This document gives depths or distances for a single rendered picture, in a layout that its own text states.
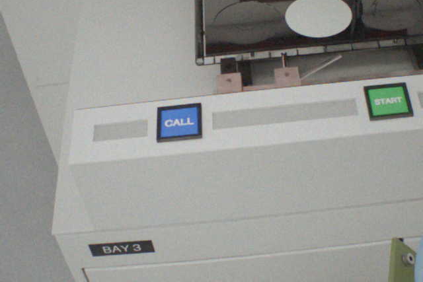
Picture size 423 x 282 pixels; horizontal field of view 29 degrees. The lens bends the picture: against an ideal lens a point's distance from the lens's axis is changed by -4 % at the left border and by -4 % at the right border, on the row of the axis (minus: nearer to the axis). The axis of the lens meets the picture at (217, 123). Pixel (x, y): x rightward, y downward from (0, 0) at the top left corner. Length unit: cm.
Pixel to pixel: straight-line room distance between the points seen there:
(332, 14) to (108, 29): 39
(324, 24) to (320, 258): 34
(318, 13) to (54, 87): 74
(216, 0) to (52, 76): 59
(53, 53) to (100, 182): 73
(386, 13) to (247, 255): 42
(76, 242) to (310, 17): 48
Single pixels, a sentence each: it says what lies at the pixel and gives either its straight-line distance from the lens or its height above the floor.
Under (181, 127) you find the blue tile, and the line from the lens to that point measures 105.
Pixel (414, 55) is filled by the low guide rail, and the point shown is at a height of 85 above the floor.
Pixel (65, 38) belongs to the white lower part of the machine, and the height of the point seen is 64.
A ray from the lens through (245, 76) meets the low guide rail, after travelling 126.
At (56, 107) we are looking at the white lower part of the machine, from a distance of 187.
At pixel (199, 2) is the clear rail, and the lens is 132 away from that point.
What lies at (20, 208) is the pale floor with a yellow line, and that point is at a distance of 232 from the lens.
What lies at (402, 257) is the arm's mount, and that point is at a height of 103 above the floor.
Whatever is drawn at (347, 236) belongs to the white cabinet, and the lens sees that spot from 118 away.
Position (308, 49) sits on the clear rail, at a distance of 122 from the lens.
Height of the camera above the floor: 172
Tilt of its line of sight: 46 degrees down
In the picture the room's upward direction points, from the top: 10 degrees counter-clockwise
